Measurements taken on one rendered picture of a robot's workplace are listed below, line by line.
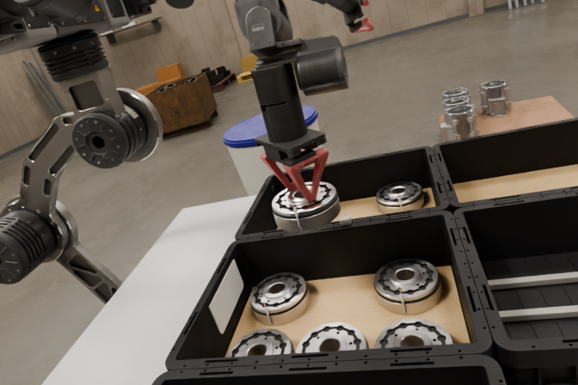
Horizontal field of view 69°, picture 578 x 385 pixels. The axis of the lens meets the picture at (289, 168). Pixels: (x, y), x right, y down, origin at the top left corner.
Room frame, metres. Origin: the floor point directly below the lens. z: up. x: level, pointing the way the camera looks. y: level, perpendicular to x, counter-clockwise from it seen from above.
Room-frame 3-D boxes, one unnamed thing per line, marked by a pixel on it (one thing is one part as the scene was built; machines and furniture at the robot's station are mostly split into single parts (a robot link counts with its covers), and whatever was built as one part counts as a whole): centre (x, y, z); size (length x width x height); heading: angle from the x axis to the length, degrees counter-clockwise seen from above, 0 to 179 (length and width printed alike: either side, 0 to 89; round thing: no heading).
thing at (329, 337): (0.46, 0.02, 0.86); 0.05 x 0.05 x 0.01
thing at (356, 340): (0.46, 0.02, 0.86); 0.10 x 0.10 x 0.01
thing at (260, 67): (0.59, -0.02, 1.21); 0.07 x 0.06 x 0.07; 73
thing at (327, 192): (0.59, -0.01, 1.03); 0.10 x 0.10 x 0.01
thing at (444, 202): (0.81, -0.09, 0.92); 0.40 x 0.30 x 0.02; 73
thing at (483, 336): (0.52, 0.00, 0.92); 0.40 x 0.30 x 0.02; 73
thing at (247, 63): (10.13, -0.18, 0.23); 1.29 x 0.89 x 0.47; 74
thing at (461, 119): (2.56, -1.45, 0.18); 1.26 x 0.88 x 0.37; 162
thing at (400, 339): (0.42, -0.09, 0.86); 0.05 x 0.05 x 0.01
